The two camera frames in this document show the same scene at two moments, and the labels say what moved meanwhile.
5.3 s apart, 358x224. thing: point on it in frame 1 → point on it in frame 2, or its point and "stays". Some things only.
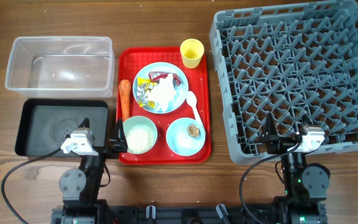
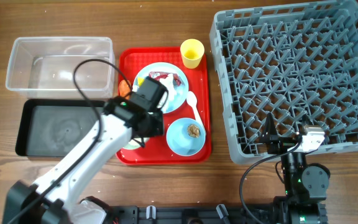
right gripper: [270, 135] stays
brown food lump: [193, 130] stays
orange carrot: [125, 89] stays
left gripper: [102, 150] → [153, 125]
